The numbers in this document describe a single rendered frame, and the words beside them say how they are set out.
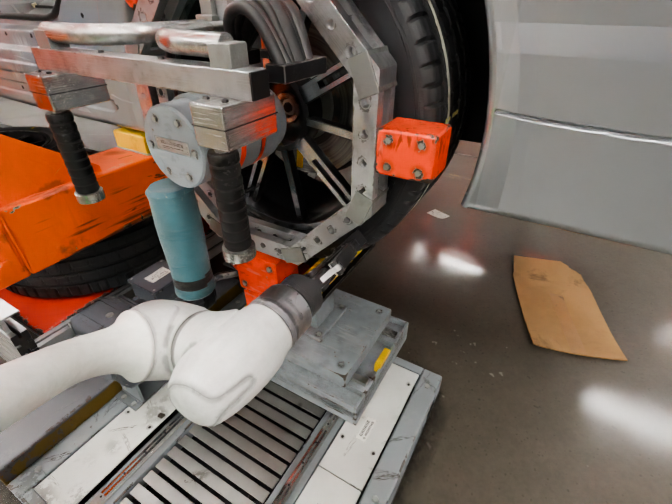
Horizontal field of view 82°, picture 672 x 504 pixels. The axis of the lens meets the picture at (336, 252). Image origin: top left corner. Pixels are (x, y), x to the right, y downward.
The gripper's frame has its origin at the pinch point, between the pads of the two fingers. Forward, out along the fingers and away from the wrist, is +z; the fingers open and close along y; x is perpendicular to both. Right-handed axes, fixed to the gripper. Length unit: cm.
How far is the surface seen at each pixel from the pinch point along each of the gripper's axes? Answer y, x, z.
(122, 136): -47, 58, 5
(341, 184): 2.4, 10.6, 5.7
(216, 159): 15.4, 20.4, -27.0
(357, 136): 18.3, 14.3, -4.8
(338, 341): -35.3, -23.0, 10.1
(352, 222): 7.4, 4.0, -4.8
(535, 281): -17, -71, 100
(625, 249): 6, -96, 151
